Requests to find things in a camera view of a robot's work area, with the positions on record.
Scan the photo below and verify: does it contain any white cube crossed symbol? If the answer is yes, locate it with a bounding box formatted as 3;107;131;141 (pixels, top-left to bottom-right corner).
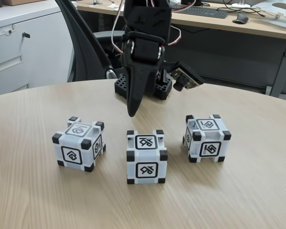
126;129;168;185

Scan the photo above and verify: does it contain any white cube striped hexagon symbol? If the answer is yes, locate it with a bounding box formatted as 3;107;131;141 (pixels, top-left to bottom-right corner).
183;114;232;164

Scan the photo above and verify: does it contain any silver metal clamp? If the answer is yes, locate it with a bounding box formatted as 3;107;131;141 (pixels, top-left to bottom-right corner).
158;69;170;83

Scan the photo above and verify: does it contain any black mesh office chair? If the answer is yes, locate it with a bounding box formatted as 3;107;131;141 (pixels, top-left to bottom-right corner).
54;0;129;83

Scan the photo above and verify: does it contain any black desk device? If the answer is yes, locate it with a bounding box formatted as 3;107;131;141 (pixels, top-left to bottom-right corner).
180;0;203;7

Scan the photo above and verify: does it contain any dark grey keyboard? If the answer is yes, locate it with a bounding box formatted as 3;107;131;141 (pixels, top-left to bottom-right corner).
170;6;229;19

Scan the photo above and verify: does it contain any white drawer cabinet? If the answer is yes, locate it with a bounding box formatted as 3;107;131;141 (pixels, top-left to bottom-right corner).
0;3;74;98

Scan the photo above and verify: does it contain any white cube house symbol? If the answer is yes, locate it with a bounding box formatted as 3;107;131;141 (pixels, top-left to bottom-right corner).
51;116;107;172

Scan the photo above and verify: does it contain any dark grey computer mouse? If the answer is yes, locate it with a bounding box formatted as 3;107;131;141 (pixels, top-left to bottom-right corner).
232;12;250;24

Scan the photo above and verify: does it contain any white round lamp base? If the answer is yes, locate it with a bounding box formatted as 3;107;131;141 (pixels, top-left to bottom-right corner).
230;0;252;8

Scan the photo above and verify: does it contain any brown cardboard box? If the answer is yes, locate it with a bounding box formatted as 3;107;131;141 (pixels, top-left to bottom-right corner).
3;0;53;6

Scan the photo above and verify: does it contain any silver laptop stand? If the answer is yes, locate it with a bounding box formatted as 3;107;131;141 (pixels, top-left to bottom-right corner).
257;0;286;29

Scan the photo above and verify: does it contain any white red servo cable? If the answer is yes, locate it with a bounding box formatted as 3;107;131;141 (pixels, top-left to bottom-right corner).
111;0;129;57
167;23;182;46

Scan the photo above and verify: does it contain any black gripper camera module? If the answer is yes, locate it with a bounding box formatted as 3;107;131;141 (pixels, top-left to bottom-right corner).
162;61;204;93

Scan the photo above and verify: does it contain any black desk cable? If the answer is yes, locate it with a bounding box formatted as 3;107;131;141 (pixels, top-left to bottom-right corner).
216;6;265;17

